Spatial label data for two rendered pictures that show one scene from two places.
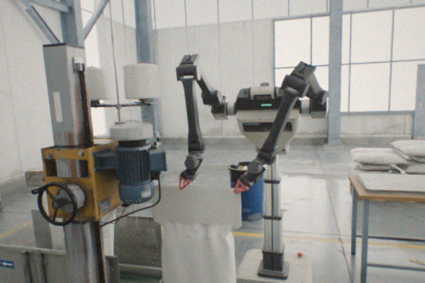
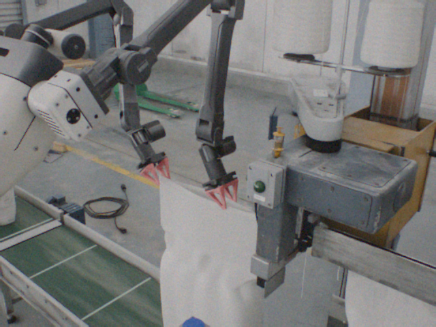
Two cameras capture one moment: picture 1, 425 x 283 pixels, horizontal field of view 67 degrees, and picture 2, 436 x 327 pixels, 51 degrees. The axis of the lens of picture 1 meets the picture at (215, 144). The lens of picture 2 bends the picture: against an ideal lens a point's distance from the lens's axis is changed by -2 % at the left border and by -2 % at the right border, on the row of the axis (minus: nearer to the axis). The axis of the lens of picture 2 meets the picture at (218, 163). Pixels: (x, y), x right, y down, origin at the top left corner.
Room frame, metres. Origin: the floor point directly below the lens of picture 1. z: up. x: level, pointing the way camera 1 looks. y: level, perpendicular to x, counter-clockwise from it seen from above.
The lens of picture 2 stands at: (2.84, 0.67, 1.73)
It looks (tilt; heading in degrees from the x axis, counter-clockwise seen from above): 23 degrees down; 204
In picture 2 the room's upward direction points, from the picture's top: 2 degrees clockwise
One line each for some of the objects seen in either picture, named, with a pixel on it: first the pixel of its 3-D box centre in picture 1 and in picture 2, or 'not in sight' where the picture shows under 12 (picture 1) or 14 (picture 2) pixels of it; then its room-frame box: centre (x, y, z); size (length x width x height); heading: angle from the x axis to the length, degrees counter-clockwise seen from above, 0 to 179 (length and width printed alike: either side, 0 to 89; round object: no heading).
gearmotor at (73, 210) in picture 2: not in sight; (61, 210); (0.97, -1.21, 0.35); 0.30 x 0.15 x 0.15; 75
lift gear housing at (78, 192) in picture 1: (69, 198); not in sight; (1.29, 0.61, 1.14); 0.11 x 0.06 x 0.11; 75
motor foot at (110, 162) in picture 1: (112, 159); not in sight; (1.37, 0.45, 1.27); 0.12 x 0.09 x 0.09; 165
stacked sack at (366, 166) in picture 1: (372, 162); not in sight; (4.64, -2.30, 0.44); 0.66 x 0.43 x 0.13; 165
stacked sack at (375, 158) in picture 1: (377, 157); not in sight; (4.43, -2.27, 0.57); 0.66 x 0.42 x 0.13; 67
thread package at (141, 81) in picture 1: (141, 82); (302, 22); (1.53, 0.33, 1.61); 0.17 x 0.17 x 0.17
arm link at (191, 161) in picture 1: (194, 155); (216, 139); (1.60, 0.11, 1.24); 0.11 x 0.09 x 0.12; 162
